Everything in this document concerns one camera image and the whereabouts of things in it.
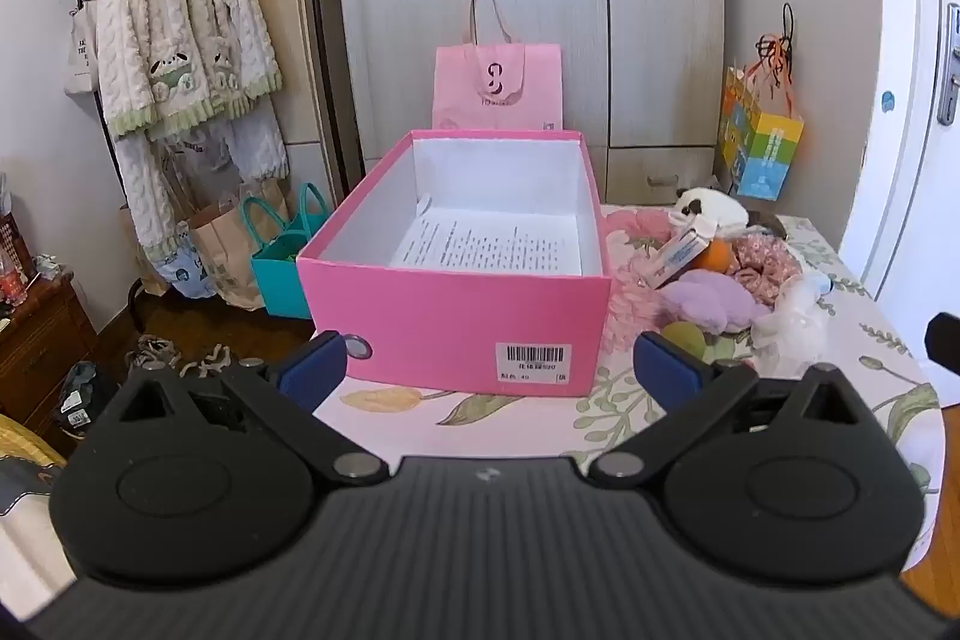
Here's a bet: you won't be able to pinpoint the red printed packet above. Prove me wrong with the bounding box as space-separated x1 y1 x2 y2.
0 212 32 305

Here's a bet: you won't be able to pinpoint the orange ball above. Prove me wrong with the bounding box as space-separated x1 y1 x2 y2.
694 239 740 275

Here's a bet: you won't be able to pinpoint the colourful gift bag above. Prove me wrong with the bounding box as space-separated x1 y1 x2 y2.
716 2 805 202

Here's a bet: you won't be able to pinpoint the white green knit cardigan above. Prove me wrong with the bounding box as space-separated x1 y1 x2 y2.
96 0 284 142

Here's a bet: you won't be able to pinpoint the teal tote bag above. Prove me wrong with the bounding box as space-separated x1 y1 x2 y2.
240 182 331 320

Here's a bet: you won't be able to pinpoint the floral fabric scrunchie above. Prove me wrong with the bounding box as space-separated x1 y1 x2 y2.
731 235 803 311

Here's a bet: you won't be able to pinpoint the white door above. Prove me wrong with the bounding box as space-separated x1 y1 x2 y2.
836 0 960 326

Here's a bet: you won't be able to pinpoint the strawberry plush toy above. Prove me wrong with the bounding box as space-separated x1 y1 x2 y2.
660 320 717 365

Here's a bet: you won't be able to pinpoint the white canvas tote bag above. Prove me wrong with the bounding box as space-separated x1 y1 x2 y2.
64 0 102 97

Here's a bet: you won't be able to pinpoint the beige strappy shoe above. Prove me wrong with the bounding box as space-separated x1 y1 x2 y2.
180 344 235 380
124 332 185 372

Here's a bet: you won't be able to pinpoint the floral tablecloth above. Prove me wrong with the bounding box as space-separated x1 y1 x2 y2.
311 201 942 573

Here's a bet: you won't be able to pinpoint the panda plush toy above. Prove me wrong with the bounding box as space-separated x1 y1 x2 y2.
671 186 788 240

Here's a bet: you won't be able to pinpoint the wooden nightstand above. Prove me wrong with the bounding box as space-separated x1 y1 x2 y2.
0 272 98 442

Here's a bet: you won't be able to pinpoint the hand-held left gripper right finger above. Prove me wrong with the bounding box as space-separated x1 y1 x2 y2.
587 331 893 487

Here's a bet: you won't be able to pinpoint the printed paper sheet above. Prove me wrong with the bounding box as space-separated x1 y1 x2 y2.
390 197 584 277

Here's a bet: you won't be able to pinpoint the pink shopping bag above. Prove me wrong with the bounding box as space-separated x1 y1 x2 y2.
431 0 563 133

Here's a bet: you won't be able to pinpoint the grey wooden wardrobe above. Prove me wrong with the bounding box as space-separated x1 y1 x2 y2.
330 0 725 206

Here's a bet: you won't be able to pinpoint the brown paper bag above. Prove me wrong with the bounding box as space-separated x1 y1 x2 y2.
187 194 263 311

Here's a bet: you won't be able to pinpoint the metal door handle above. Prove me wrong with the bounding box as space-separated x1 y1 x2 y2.
937 2 960 127

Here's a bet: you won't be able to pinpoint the dark floor bag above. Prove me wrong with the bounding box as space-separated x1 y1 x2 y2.
56 359 117 438

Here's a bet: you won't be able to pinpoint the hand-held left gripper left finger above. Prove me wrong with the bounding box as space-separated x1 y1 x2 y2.
94 331 391 487

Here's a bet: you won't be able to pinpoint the white blue printed bag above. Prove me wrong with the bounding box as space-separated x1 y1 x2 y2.
150 220 211 300

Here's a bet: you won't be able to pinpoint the yellow blanket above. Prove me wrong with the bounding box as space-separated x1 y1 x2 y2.
0 415 67 470

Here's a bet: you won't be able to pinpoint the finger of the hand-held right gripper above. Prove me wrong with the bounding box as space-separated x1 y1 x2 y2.
926 312 960 378

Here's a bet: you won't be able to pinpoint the blue white small carton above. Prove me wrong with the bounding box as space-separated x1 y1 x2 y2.
645 209 725 290

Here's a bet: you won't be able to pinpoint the pink cardboard box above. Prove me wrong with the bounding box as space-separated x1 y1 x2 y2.
296 130 614 397

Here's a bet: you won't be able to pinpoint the purple plush toy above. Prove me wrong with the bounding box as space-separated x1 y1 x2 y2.
660 269 773 335

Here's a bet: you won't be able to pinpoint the white fleece pants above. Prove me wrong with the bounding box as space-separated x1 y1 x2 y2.
112 104 292 266

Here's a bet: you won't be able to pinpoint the white plastic bag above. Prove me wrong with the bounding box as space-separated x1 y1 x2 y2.
752 276 837 375

